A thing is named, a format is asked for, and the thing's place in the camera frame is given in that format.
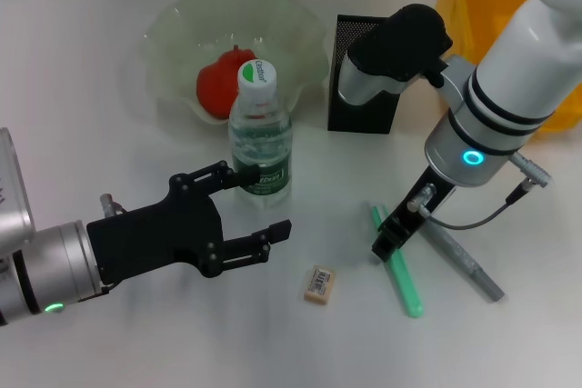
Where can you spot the grey marker pen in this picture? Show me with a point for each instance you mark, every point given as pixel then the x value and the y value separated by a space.
pixel 473 270

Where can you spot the clear water bottle green label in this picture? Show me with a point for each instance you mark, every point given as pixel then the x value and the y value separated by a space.
pixel 259 142

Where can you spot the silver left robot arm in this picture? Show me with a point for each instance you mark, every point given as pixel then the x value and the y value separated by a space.
pixel 54 265

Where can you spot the beige eraser with barcode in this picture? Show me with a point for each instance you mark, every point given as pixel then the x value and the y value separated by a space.
pixel 320 283

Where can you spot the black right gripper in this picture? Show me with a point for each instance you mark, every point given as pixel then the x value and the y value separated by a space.
pixel 423 199

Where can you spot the frosted green glass fruit plate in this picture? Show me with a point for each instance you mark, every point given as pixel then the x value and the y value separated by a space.
pixel 282 33

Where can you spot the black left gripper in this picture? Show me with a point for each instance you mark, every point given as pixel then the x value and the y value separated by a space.
pixel 154 238

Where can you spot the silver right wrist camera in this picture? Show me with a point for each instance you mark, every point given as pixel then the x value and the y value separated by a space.
pixel 400 47

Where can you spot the black mesh pen holder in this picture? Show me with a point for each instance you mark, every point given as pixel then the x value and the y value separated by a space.
pixel 359 115

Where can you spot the yellow plastic bin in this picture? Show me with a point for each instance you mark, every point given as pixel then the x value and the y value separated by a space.
pixel 464 6

